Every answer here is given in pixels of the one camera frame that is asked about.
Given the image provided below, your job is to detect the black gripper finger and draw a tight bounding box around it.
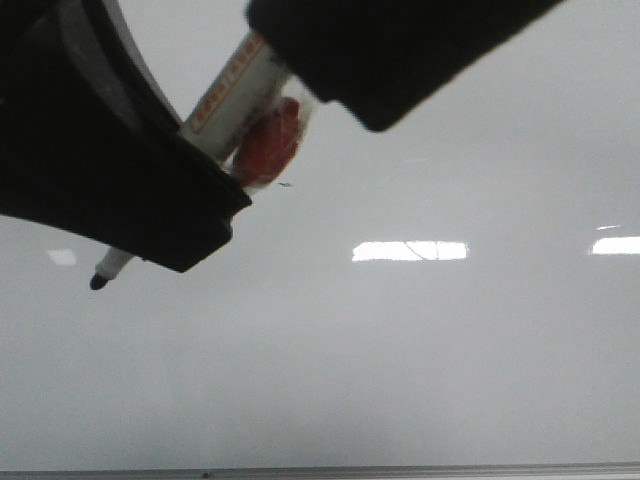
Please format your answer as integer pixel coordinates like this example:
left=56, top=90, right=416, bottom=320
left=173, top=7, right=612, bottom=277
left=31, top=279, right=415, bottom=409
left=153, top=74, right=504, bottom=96
left=245, top=0, right=558, bottom=132
left=1, top=1, right=250, bottom=272

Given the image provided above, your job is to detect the white black-tipped whiteboard marker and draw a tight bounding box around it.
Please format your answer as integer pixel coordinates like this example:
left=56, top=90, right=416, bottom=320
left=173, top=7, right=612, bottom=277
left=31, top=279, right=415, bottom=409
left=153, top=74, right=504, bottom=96
left=90, top=32, right=290, bottom=290

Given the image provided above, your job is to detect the white glossy whiteboard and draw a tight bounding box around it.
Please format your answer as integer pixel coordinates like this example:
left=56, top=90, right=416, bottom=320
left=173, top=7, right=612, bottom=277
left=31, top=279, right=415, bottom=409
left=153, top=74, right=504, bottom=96
left=1, top=1, right=639, bottom=470

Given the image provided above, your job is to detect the grey aluminium whiteboard frame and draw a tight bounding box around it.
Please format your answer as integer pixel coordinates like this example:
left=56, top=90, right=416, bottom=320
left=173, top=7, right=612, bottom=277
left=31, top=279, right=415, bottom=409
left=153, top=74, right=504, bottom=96
left=1, top=461, right=639, bottom=479

